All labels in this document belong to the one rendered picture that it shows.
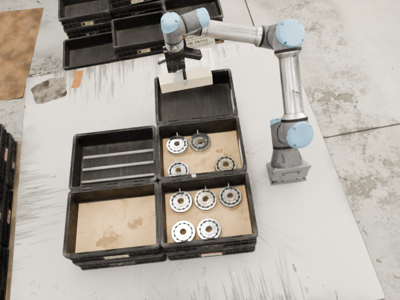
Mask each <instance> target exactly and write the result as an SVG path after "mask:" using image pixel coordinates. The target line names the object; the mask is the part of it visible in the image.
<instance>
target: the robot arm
mask: <svg viewBox="0 0 400 300"><path fill-rule="evenodd" d="M161 29H162V32H163V36H164V42H165V46H163V51H164V56H165V61H166V66H167V71H168V73H176V72H177V71H178V72H177V77H175V78H174V82H182V83H184V84H185V86H186V84H187V82H188V81H187V77H186V70H185V68H186V65H185V58H189V59H193V60H199V61H200V60H201V58H202V52H201V50H200V49H194V48H188V47H185V46H183V45H184V44H183V37H182V35H185V36H192V35H193V36H201V37H206V38H214V39H222V40H229V41H234V42H242V43H250V44H254V45H255V47H259V48H265V49H270V50H273V51H274V55H275V56H276V57H277V58H278V60H279V71H280V82H281V89H282V100H283V111H284V115H283V116H282V117H281V118H274V119H271V120H270V129H271V140H272V146H273V153H272V156H271V161H270V163H271V167H273V168H293V167H297V166H300V165H302V164H303V159H302V157H301V154H300V152H299V149H298V148H304V147H306V146H308V145H309V144H310V143H311V141H312V140H313V137H314V129H313V127H312V126H311V125H310V123H309V122H308V115H307V114H306V113H304V105H303V97H302V85H301V72H300V66H299V54H300V53H301V52H302V44H301V43H302V42H303V40H304V38H305V30H304V27H303V25H302V24H301V23H300V22H299V21H297V20H295V19H285V20H282V21H280V22H279V23H276V24H274V25H270V26H262V25H259V26H257V27H254V26H247V25H243V24H235V23H228V22H223V21H215V20H210V17H209V14H208V11H207V10H206V9H205V8H200V9H196V10H194V11H191V12H188V13H186V14H183V15H178V14H176V13H175V12H168V13H166V14H164V15H163V16H162V17H161ZM181 69H182V70H181Z"/></svg>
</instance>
